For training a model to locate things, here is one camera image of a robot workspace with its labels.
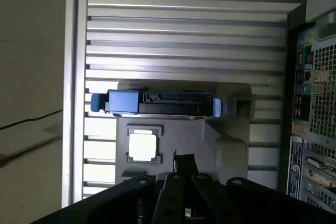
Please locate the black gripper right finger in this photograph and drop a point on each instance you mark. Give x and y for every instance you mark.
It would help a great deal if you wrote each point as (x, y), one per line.
(210, 200)

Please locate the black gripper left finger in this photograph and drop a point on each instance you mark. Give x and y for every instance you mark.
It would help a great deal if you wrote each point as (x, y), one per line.
(168, 203)

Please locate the grey parts rack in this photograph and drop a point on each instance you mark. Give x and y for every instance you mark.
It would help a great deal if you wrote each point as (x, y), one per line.
(183, 134)

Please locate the silver CPU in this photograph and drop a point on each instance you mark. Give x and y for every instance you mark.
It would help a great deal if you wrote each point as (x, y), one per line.
(144, 145)

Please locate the black PC case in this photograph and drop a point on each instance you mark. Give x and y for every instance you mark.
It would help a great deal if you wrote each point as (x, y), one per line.
(323, 90)

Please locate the hard disk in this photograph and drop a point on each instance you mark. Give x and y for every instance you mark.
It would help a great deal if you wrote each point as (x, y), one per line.
(123, 102)

